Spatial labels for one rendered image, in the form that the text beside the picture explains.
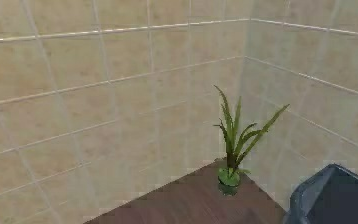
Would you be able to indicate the green house plant in pot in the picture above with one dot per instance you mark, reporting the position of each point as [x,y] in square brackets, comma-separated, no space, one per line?
[232,156]

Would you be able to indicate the dark blue-grey bin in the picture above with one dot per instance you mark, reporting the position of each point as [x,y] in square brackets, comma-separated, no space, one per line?
[340,196]

